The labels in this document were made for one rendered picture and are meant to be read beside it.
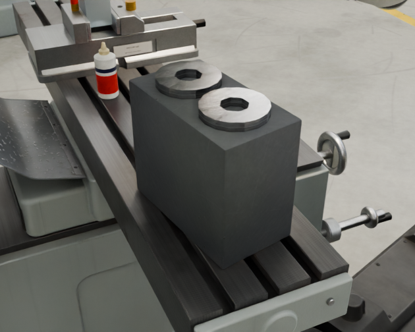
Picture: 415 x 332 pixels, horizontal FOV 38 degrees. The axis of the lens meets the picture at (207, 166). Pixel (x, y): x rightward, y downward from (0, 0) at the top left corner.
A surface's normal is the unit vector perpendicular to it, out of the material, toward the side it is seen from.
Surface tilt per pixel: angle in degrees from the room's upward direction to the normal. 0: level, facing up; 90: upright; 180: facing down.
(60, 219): 90
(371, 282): 0
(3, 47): 0
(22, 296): 90
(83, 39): 90
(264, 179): 90
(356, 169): 0
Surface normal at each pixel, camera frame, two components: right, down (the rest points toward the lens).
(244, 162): 0.58, 0.46
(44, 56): 0.38, 0.52
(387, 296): 0.00, -0.82
